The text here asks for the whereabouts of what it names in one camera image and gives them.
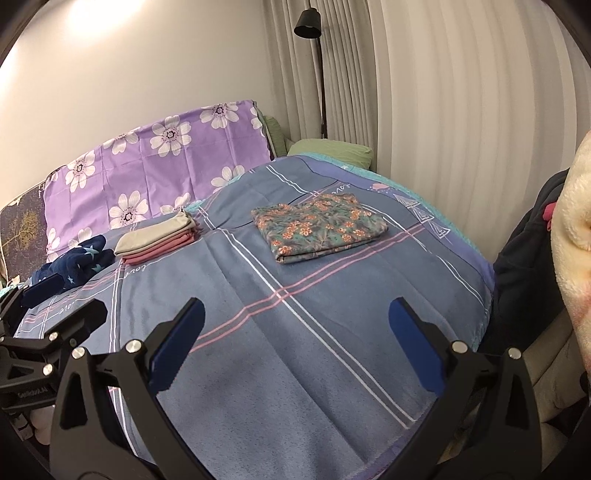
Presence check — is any blue plaid bed sheet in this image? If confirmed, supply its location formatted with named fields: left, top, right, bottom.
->
left=18, top=156, right=494, bottom=479

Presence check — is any green pillow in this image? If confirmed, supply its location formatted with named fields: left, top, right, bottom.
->
left=263, top=115, right=375, bottom=170

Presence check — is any pink folded garment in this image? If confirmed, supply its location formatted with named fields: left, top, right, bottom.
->
left=122, top=227, right=199, bottom=266

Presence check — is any dark gold-tree pillow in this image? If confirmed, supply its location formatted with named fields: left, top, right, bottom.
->
left=1, top=184, right=47, bottom=281

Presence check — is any purple floral pillow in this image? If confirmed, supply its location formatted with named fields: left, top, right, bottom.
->
left=43, top=100, right=271, bottom=261

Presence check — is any cream fluffy blanket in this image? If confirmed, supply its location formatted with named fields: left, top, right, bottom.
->
left=551, top=131, right=591, bottom=333

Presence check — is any black floor lamp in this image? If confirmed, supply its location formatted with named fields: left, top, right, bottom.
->
left=294, top=1, right=328, bottom=139

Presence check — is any beige folded garment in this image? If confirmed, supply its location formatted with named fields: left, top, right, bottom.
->
left=114, top=210, right=197, bottom=256

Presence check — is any black bag with pink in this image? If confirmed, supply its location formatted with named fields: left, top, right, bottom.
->
left=479, top=170, right=568, bottom=354

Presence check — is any floral green orange garment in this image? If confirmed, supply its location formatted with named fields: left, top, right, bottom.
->
left=252, top=194, right=388, bottom=264

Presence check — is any white pleated curtain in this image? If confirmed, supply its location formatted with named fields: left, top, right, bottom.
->
left=263, top=0, right=590, bottom=259

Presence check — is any navy star plush garment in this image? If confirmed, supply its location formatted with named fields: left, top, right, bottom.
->
left=31, top=235, right=115, bottom=292

